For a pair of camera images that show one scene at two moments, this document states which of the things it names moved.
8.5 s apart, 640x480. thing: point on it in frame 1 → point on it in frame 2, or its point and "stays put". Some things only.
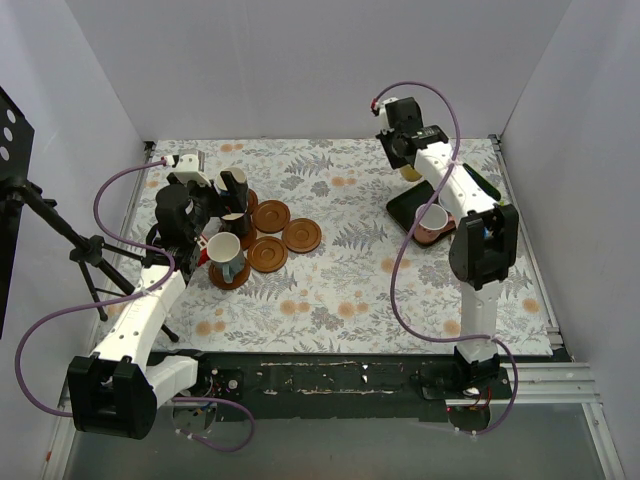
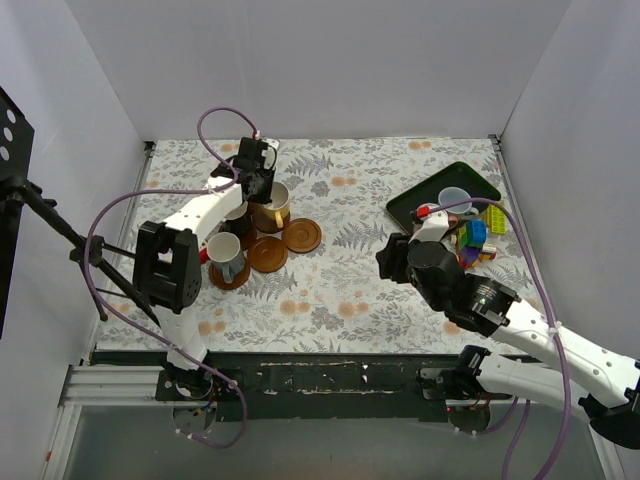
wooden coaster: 248,238 stays put
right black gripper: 398,145 → 388,260
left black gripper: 218,203 → 258,185
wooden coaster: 271,216 stays put
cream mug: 409,174 → 278,207
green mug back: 224,250 stays put
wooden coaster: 301,235 stays put
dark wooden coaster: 217,276 stays put
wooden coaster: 267,254 stays put
